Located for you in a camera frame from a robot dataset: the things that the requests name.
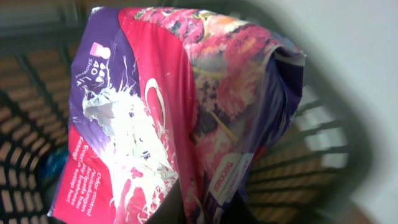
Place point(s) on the blue Oreo cookie pack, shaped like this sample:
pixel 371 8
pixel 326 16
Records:
pixel 52 167

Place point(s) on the grey plastic mesh basket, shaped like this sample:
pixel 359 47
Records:
pixel 305 178

